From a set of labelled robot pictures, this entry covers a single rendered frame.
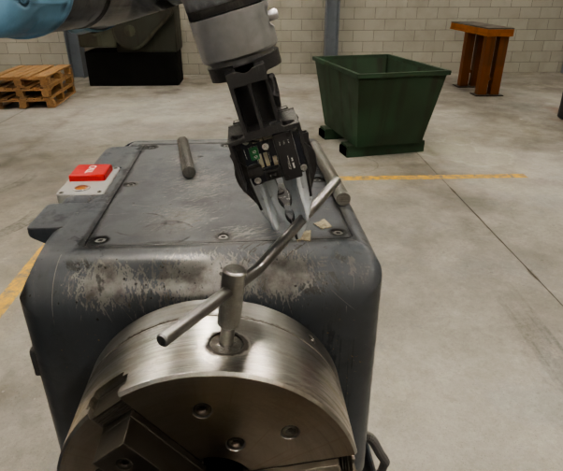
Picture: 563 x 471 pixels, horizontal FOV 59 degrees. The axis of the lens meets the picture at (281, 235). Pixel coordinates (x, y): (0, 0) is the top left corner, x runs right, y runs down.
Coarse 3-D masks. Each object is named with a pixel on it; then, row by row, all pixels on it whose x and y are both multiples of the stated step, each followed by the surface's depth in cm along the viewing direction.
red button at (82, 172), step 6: (78, 168) 88; (84, 168) 88; (90, 168) 87; (96, 168) 88; (102, 168) 88; (108, 168) 88; (72, 174) 85; (78, 174) 85; (84, 174) 85; (90, 174) 85; (96, 174) 85; (102, 174) 85; (108, 174) 88; (72, 180) 85; (78, 180) 85; (84, 180) 85; (90, 180) 85; (96, 180) 85; (102, 180) 85
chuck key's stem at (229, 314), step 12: (228, 264) 46; (228, 276) 45; (240, 276) 45; (228, 288) 46; (240, 288) 46; (228, 300) 46; (240, 300) 47; (228, 312) 47; (240, 312) 48; (228, 324) 47; (228, 336) 49; (228, 348) 49
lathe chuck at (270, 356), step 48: (144, 336) 53; (192, 336) 50; (240, 336) 51; (288, 336) 54; (96, 384) 51; (144, 384) 46; (192, 384) 46; (240, 384) 46; (288, 384) 47; (336, 384) 56; (96, 432) 48; (192, 432) 49; (240, 432) 49; (288, 432) 50; (336, 432) 50
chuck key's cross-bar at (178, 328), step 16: (336, 176) 63; (320, 192) 61; (304, 224) 57; (288, 240) 54; (272, 256) 52; (256, 272) 49; (224, 288) 46; (208, 304) 43; (192, 320) 41; (160, 336) 39; (176, 336) 39
